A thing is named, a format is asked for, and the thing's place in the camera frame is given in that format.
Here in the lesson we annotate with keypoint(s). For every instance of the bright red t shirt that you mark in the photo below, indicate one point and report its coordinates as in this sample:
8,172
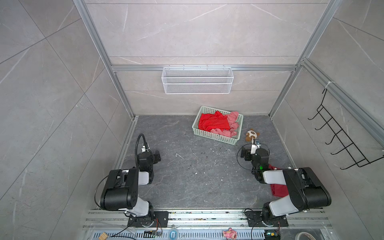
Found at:
208,122

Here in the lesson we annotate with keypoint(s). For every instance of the brown white plush toy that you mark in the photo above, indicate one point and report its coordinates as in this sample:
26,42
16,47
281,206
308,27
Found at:
251,135

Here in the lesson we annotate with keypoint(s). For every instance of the white tape roll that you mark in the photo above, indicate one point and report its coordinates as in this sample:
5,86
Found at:
304,236

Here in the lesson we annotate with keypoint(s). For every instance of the pink t shirt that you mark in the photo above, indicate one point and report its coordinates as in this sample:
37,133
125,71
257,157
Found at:
233,126

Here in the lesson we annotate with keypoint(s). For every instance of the black wire hook rack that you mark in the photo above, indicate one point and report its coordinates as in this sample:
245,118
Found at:
341,135

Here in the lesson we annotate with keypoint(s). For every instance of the blue white round cap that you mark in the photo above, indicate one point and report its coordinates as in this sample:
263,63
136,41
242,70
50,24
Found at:
173,234

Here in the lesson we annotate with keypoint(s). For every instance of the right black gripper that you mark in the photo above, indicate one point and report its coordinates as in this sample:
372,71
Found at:
246,153

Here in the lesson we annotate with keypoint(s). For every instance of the dark red folded t shirt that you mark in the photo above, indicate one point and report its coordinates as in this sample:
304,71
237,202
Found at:
279,190

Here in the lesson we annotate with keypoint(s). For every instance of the aluminium mounting rail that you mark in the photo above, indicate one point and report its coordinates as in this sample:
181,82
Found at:
207,218

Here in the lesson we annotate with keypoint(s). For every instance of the small wooden block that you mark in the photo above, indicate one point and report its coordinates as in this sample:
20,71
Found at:
103,236

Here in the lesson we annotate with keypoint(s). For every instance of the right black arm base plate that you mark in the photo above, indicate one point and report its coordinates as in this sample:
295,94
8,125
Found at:
260,219

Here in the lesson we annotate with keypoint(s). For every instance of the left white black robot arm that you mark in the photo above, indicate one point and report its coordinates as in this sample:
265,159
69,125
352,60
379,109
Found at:
121,190

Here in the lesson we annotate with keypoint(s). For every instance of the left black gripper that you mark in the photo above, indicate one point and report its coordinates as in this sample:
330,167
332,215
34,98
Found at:
155,156

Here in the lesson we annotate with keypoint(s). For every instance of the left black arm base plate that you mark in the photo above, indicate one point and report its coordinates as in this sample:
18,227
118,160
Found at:
152,220

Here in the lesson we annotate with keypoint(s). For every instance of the pink plush toy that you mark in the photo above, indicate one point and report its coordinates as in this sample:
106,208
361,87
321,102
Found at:
230,234

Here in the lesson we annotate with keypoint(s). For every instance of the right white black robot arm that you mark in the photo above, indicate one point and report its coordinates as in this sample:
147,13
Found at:
302,189

